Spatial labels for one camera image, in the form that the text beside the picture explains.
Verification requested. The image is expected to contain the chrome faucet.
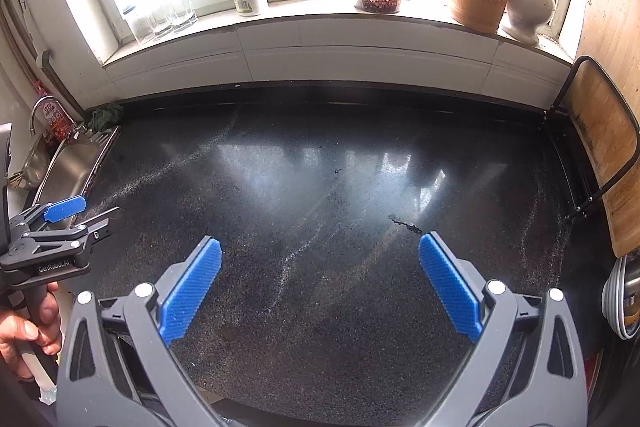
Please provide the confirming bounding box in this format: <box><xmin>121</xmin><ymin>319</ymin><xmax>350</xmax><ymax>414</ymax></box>
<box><xmin>29</xmin><ymin>96</ymin><xmax>86</xmax><ymax>138</ymax></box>

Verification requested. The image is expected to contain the clear drinking glass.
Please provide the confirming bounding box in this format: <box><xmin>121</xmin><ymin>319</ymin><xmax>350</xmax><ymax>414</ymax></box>
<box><xmin>122</xmin><ymin>7</ymin><xmax>156</xmax><ymax>46</ymax></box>
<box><xmin>170</xmin><ymin>0</ymin><xmax>198</xmax><ymax>32</ymax></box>
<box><xmin>147</xmin><ymin>4</ymin><xmax>176</xmax><ymax>39</ymax></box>

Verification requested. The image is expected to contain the steel sink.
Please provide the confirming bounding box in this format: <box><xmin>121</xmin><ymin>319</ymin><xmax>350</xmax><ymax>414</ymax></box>
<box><xmin>32</xmin><ymin>124</ymin><xmax>121</xmax><ymax>208</ymax></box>

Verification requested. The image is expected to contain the red dish soap bottle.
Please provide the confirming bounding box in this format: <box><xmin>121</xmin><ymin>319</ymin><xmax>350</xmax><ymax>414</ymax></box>
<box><xmin>42</xmin><ymin>99</ymin><xmax>73</xmax><ymax>142</ymax></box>

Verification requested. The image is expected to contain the stack of white plates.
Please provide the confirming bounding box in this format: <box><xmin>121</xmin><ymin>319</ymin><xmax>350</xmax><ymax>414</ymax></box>
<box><xmin>600</xmin><ymin>257</ymin><xmax>640</xmax><ymax>340</ymax></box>

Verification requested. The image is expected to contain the wooden cutting board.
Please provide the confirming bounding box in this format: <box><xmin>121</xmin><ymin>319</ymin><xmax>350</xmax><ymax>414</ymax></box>
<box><xmin>570</xmin><ymin>59</ymin><xmax>640</xmax><ymax>258</ymax></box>

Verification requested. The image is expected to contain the person's left hand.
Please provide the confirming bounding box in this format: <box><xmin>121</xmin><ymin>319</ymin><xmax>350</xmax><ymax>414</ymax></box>
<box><xmin>0</xmin><ymin>282</ymin><xmax>64</xmax><ymax>381</ymax></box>

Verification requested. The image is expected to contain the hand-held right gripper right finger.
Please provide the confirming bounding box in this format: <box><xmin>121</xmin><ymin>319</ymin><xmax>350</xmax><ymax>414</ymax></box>
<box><xmin>419</xmin><ymin>232</ymin><xmax>587</xmax><ymax>427</ymax></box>

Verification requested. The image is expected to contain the white stone mortar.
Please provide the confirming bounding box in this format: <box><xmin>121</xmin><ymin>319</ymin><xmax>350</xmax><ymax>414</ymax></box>
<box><xmin>501</xmin><ymin>0</ymin><xmax>556</xmax><ymax>46</ymax></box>

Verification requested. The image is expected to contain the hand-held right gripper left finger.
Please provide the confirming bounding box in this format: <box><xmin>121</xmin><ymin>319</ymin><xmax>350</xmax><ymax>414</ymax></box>
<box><xmin>56</xmin><ymin>235</ymin><xmax>223</xmax><ymax>427</ymax></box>

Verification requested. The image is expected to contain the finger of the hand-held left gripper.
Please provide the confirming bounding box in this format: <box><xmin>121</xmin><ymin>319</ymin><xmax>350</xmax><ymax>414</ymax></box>
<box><xmin>74</xmin><ymin>206</ymin><xmax>121</xmax><ymax>243</ymax></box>
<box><xmin>12</xmin><ymin>195</ymin><xmax>87</xmax><ymax>229</ymax></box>

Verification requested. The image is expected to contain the wooden chair with metal frame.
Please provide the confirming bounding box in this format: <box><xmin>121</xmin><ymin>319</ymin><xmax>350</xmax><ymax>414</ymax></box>
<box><xmin>545</xmin><ymin>55</ymin><xmax>640</xmax><ymax>222</ymax></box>

